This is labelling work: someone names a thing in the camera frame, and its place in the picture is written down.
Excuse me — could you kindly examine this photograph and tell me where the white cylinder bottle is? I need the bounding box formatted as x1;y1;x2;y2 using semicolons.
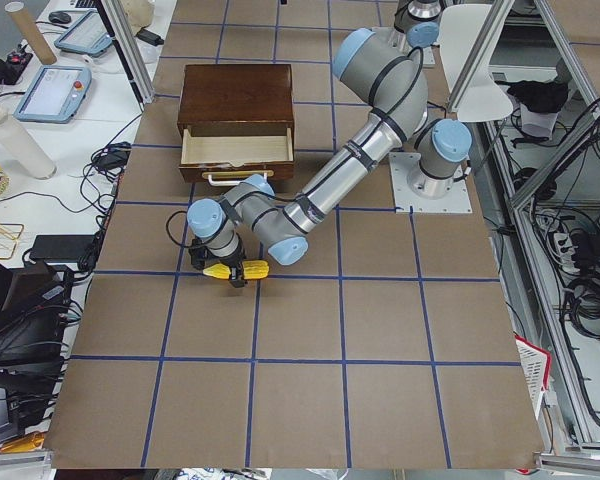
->
0;107;56;179

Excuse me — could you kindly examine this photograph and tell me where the beige cap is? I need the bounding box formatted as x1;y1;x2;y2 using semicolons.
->
121;0;155;31

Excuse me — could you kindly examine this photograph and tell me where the white plastic basket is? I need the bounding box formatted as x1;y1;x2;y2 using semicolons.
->
515;335;551;418

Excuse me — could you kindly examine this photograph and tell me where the teach pendant tablet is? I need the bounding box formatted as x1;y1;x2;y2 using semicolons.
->
54;9;112;57
13;66;92;124

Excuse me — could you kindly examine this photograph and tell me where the white plastic chair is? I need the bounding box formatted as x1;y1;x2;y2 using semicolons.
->
438;1;513;123

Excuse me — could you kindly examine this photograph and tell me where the yellow corn cob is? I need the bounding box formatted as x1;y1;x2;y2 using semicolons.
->
203;260;269;280

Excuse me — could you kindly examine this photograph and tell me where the dark wooden drawer cabinet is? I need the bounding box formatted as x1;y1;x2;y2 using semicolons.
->
176;63;296;186

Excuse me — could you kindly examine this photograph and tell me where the cardboard tube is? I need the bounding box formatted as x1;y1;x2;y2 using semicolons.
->
4;1;57;65

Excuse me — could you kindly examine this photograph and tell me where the far teach pendant tablet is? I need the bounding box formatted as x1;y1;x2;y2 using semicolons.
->
54;9;112;57

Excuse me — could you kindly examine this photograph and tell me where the black power adapter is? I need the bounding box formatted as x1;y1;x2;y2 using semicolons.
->
136;28;164;46

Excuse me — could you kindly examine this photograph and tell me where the wooden drawer with white handle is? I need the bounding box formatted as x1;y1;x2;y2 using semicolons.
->
179;126;294;186

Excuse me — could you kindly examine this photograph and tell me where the near teach pendant tablet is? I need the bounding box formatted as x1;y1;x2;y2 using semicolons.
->
13;66;92;124

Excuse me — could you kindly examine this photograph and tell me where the black laptop power brick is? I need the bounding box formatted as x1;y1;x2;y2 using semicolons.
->
29;234;94;263

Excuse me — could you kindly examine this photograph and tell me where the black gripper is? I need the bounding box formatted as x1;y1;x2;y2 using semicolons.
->
189;239;246;288

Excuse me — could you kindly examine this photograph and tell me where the black computer mouse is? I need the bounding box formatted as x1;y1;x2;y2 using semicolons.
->
48;11;72;26

